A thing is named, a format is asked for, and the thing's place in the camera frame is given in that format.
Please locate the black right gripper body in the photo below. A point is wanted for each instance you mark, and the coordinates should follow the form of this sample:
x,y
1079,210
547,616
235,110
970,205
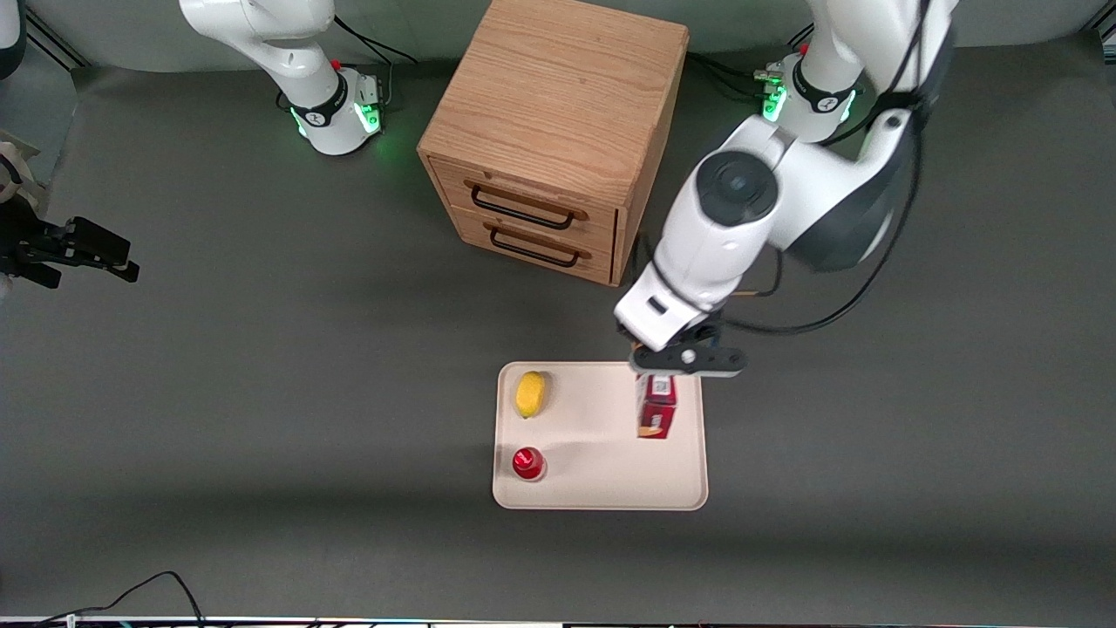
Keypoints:
x,y
30,243

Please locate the red cookie box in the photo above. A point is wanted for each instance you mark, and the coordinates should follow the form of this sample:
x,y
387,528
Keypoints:
x,y
656,410

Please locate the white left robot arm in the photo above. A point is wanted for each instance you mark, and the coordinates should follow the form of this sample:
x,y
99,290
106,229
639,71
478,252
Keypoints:
x,y
785,201

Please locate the beige plastic tray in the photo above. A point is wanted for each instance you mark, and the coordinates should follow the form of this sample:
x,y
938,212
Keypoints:
x,y
593,453

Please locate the yellow lemon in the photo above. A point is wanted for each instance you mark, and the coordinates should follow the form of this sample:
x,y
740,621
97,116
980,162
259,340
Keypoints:
x,y
529,394

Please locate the wooden drawer front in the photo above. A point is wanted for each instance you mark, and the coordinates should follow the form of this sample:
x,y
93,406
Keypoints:
x,y
532,249
523,202

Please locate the wooden drawer cabinet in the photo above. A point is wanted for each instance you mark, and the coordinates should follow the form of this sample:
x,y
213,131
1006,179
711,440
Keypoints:
x,y
558,96

